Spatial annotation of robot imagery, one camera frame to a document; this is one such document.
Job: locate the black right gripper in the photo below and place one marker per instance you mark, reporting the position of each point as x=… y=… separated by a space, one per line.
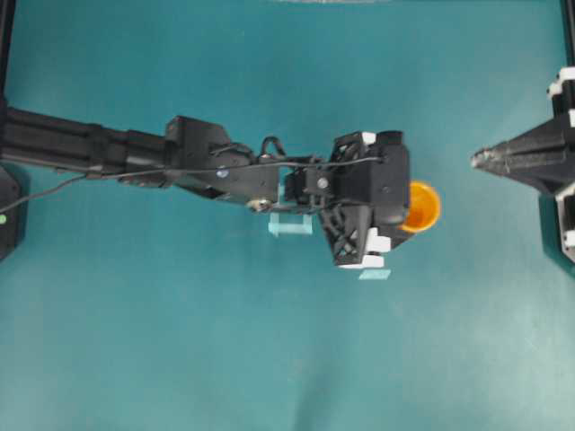
x=544 y=155

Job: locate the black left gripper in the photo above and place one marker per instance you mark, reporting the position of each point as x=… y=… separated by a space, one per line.
x=361 y=196

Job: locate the orange plastic cup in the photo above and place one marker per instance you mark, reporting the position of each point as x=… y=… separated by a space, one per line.
x=425 y=208

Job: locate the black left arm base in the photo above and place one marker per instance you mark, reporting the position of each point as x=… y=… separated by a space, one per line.
x=15 y=184

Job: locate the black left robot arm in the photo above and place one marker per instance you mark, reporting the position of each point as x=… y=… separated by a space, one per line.
x=193 y=155

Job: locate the light blue tape square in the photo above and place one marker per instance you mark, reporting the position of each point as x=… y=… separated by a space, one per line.
x=288 y=224

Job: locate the light blue tape strip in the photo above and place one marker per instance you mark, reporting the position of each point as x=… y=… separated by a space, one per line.
x=375 y=274

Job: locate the black right frame post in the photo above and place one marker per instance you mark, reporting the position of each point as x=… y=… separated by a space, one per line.
x=569 y=29

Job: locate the black frame post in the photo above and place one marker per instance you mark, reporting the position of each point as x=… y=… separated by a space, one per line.
x=6 y=31
x=569 y=29

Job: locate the black left frame post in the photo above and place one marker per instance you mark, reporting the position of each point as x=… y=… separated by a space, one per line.
x=6 y=31

